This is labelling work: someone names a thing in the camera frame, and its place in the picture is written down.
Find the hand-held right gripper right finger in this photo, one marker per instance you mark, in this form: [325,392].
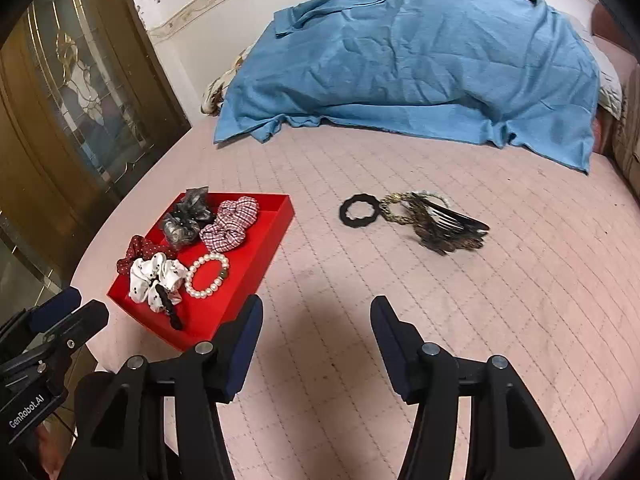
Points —
[395,350]

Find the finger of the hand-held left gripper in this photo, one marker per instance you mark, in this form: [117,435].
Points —
[55,307]
[82,322]

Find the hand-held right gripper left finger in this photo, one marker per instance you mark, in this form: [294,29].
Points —
[242,355]

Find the white polka dot scrunchie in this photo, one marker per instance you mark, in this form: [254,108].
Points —
[145,275]

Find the red polka dot scrunchie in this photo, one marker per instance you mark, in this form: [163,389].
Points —
[137,250]

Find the red tray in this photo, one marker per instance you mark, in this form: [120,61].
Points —
[250,260]

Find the plaid scrunchie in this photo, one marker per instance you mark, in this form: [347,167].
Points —
[225,230]

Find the grey organza scrunchie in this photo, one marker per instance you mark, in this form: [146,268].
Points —
[185,220]

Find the pink quilted bed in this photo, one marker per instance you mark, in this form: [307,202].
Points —
[350,270]

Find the black hair comb clip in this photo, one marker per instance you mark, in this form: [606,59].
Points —
[440,245]

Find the black hair comb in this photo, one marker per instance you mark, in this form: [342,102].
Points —
[470,222]

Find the gold door with glass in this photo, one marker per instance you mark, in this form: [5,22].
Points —
[75,110]

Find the patterned beige cloth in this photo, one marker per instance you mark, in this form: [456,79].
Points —
[212,95]

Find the blue cloth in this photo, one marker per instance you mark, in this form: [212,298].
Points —
[400,60]

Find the striped beige pillow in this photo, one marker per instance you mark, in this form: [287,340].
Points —
[630,150]

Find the white quilted cloth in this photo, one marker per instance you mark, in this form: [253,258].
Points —
[607,90]

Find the pink padded cushion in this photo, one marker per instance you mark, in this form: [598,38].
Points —
[615,35]

